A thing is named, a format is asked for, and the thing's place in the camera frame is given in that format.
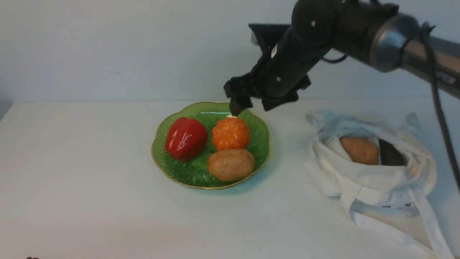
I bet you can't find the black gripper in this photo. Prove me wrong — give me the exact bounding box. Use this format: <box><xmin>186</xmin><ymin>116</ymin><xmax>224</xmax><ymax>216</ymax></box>
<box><xmin>224</xmin><ymin>23</ymin><xmax>321</xmax><ymax>116</ymax></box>

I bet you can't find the brown potato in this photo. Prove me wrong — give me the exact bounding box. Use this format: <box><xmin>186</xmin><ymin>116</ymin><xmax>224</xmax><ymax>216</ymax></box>
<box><xmin>207</xmin><ymin>149</ymin><xmax>255</xmax><ymax>182</ymax></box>

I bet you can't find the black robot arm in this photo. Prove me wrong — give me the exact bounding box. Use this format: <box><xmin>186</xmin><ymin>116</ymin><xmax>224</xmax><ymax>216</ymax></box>
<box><xmin>224</xmin><ymin>0</ymin><xmax>459</xmax><ymax>116</ymax></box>

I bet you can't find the white cloth bag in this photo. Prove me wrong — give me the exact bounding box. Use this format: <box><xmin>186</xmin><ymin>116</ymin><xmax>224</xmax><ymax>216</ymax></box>
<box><xmin>304</xmin><ymin>110</ymin><xmax>455</xmax><ymax>259</ymax></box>

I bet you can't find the orange pumpkin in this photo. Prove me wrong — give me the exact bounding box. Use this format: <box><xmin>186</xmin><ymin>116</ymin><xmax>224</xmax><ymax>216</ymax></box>
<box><xmin>211</xmin><ymin>117</ymin><xmax>251</xmax><ymax>151</ymax></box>

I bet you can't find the red bell pepper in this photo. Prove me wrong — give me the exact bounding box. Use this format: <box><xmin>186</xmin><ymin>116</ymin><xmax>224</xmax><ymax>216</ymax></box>
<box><xmin>165</xmin><ymin>117</ymin><xmax>208</xmax><ymax>162</ymax></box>

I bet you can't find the green glass plate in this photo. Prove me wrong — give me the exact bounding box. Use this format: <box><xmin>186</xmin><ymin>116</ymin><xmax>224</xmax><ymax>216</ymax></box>
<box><xmin>151</xmin><ymin>101</ymin><xmax>271</xmax><ymax>190</ymax></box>

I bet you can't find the orange-brown sweet potato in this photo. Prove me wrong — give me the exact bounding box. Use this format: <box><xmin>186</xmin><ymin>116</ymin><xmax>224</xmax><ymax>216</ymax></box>
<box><xmin>340</xmin><ymin>137</ymin><xmax>380</xmax><ymax>165</ymax></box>

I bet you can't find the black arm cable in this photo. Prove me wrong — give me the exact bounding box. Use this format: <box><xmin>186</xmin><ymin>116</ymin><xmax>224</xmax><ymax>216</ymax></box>
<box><xmin>419</xmin><ymin>22</ymin><xmax>460</xmax><ymax>191</ymax></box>

